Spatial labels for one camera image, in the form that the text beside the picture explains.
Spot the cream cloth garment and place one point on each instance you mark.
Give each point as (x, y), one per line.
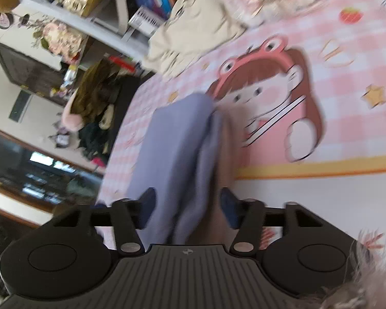
(193, 32)

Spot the purple and brown sweater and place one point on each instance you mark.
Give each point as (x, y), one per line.
(180, 151)

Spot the dark olive jacket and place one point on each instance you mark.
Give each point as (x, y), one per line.
(93, 90)

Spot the white printed box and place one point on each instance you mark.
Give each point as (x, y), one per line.
(146, 21)

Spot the white bookshelf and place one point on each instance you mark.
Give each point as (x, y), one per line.
(83, 19)

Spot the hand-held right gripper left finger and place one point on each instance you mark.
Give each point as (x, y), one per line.
(148, 206)

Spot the dark glass cabinet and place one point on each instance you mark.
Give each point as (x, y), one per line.
(25, 173)

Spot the dark picture frame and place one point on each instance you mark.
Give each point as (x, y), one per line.
(22, 67)

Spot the dark clothes pile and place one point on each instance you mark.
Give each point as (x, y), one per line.
(95, 140)

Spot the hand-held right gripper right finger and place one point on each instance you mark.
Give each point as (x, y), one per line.
(230, 207)

